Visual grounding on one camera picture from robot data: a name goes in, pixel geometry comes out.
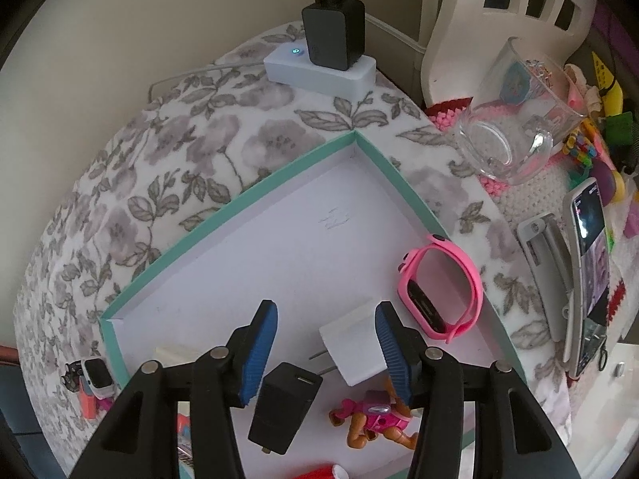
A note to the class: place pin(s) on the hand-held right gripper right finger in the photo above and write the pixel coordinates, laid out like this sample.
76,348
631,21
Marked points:
394,354

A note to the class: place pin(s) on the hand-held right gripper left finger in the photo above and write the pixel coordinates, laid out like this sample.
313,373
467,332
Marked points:
259,354

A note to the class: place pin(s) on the white plug charger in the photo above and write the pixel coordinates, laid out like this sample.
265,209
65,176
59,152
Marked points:
349,349

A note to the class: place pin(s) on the black plug charger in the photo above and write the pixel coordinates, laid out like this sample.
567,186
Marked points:
279,409

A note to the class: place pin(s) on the pink orange dog figurine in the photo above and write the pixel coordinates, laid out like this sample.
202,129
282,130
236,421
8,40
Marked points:
374,414

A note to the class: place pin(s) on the orange blue toy box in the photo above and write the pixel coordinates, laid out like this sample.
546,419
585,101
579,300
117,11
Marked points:
89,404
183,429

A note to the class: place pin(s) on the pink smartwatch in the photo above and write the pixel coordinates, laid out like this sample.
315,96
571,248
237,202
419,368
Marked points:
469,269

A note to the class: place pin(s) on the teal rimmed white tray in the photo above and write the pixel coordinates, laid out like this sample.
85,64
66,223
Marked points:
279,239

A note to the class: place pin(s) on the red white tube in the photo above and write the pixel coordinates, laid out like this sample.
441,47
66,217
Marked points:
319,473

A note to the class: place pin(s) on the magenta plastic piece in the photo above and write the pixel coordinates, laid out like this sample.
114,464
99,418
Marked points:
106,403

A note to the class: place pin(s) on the white smartwatch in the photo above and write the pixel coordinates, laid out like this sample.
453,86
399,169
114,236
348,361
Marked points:
93,371

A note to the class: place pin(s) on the silver phone stand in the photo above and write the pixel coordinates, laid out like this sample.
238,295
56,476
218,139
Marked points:
549,259

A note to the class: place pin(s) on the black toy car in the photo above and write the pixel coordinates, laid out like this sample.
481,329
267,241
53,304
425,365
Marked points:
72,371

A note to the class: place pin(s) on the floral blanket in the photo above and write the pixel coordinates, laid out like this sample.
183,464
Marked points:
150,169

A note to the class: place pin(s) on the smartphone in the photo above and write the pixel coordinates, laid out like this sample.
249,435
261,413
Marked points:
591,259

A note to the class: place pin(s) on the clear glass cup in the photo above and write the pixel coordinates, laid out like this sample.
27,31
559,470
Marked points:
499,144

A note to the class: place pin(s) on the purple yellow toy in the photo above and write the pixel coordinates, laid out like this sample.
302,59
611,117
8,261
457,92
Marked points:
609,179

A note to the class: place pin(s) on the white power strip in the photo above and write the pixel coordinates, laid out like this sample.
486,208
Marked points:
319,80

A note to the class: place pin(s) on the green block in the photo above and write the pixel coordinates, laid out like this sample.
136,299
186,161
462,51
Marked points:
619,129

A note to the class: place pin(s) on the white chair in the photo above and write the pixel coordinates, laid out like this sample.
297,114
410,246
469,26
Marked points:
449,35

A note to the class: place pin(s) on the black power adapter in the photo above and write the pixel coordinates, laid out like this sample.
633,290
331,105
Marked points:
332,35

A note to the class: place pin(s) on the small beige doll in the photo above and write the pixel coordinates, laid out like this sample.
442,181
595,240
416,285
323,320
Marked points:
579,77

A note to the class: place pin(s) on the yellow banana toy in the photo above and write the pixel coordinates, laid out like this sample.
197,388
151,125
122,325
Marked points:
611,95

